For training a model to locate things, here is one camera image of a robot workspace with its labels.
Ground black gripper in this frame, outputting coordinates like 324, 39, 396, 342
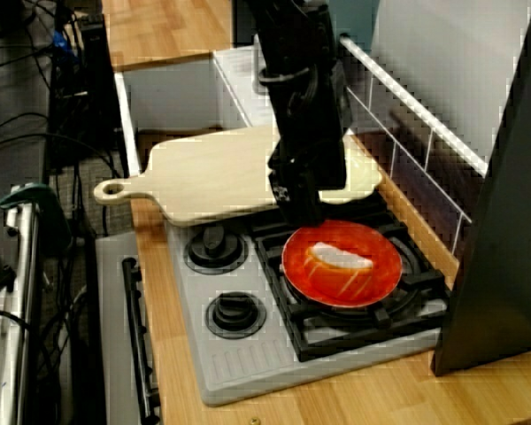
265, 66, 353, 228

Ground salmon sushi toy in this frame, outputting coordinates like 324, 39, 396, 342
304, 241, 375, 302

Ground cream scalloped plate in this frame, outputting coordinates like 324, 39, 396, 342
318, 141, 384, 205

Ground black stove knob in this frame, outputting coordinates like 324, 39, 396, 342
184, 225, 250, 275
204, 290, 269, 341

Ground red round plate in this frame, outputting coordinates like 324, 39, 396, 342
281, 219, 403, 308

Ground wooden cutting board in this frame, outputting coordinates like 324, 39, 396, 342
92, 123, 381, 228

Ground black burner grate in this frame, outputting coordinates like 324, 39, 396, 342
247, 198, 452, 363

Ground white sink basin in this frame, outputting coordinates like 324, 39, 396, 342
113, 46, 346, 178

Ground grey toy stove top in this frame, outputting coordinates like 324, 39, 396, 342
165, 194, 452, 407

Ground teal box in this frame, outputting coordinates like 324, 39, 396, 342
327, 0, 381, 50

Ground grey oven front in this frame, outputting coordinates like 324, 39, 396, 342
95, 232, 160, 425

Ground black computer case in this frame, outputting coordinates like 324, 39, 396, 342
77, 12, 121, 150

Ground green clamp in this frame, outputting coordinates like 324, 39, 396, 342
0, 182, 72, 256

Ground black oven door handle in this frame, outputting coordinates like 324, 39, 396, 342
121, 256, 160, 421

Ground black cable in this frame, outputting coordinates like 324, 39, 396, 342
0, 131, 125, 181

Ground aluminium frame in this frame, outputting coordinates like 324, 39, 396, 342
0, 185, 41, 425

